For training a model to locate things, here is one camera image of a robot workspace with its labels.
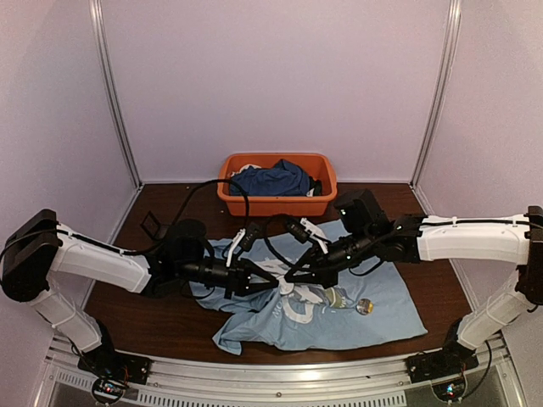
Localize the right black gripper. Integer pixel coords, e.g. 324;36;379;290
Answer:
284;229;377;290

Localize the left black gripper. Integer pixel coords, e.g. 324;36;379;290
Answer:
178;254;279;300

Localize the painted round brooch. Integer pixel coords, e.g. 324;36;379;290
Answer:
355;298;374;316

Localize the light blue printed t-shirt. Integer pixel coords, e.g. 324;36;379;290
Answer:
189;241;428;355

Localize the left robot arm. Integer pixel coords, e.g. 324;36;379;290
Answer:
1;209;279;376

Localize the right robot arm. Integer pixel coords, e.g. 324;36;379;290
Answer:
285;189;542;375

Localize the black open brooch case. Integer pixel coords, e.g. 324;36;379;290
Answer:
140;211;162;240

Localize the dark blue garment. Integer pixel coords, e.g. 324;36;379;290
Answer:
230;159;316;197

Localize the orange plastic basin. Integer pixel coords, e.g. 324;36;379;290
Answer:
219;153;338;217

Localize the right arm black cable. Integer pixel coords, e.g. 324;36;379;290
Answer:
262;213;400;276

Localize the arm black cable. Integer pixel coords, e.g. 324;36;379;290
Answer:
262;213;400;276
126;179;251;255

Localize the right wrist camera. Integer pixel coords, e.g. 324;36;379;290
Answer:
284;218;331;245

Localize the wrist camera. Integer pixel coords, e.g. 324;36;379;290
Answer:
226;222;260;267
284;218;331;245

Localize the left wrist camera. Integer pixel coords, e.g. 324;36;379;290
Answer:
226;222;260;267

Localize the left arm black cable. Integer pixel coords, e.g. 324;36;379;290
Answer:
126;179;251;255

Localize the aluminium front rail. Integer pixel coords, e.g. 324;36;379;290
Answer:
31;334;528;406

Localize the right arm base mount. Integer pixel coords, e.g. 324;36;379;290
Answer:
406;349;479;383

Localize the right aluminium corner post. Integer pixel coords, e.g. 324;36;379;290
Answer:
410;0;462;189

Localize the aluminium corner post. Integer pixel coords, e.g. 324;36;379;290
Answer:
410;0;462;189
88;0;143;189

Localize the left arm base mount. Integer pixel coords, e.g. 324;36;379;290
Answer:
77;345;152;385

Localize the left aluminium corner post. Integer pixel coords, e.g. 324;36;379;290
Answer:
88;0;143;189

